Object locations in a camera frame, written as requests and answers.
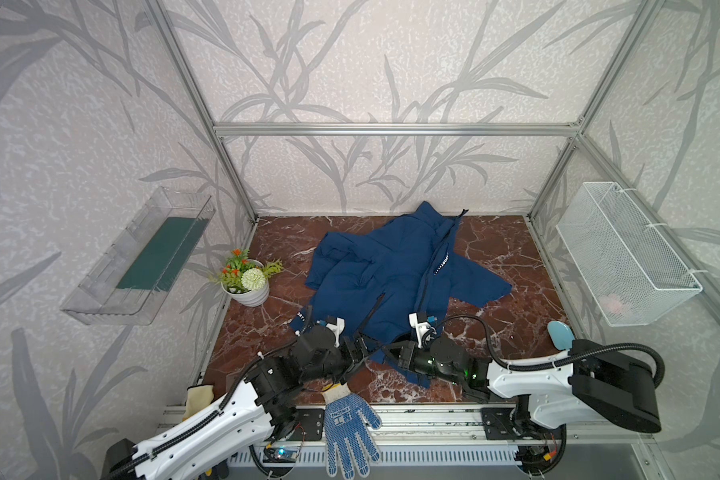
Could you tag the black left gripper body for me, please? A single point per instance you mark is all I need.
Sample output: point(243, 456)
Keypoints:
point(357, 350)

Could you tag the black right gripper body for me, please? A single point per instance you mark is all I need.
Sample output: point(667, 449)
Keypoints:
point(400, 352)

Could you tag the blue zip-up jacket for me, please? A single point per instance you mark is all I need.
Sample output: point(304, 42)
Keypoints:
point(375, 281)

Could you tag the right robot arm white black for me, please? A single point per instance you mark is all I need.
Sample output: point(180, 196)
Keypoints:
point(588, 382)

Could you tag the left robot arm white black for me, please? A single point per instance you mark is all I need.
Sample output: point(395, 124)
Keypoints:
point(259, 406)

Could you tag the blue dotted work glove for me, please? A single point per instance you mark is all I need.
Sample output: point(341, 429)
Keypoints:
point(349, 448)

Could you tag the potted artificial flowers white pot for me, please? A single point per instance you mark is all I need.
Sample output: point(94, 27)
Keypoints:
point(246, 280)

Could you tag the light blue silicone spatula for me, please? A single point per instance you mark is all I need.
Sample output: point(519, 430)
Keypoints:
point(561, 335)

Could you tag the yellow black work glove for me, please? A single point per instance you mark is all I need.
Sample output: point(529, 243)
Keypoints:
point(198, 398)

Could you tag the pink object in basket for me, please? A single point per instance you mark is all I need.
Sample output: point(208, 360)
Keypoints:
point(614, 306)

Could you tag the green sponge mat in tray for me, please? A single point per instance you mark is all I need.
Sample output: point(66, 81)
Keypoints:
point(159, 263)

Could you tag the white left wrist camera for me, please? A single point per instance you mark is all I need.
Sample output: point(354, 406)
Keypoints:
point(336, 325)

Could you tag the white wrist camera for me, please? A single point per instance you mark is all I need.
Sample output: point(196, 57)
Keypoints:
point(423, 327)
point(336, 325)

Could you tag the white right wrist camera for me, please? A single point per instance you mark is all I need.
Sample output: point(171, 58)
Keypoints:
point(423, 327)

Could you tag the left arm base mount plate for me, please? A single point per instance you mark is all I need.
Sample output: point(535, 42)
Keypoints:
point(306, 424)

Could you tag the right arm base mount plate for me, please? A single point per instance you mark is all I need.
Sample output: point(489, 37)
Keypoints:
point(515, 424)

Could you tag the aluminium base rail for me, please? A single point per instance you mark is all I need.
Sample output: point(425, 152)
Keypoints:
point(447, 441)

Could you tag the clear plastic wall tray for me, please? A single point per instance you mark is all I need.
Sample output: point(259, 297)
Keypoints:
point(96, 300)

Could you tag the white wire mesh basket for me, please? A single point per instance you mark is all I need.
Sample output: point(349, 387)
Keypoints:
point(618, 250)

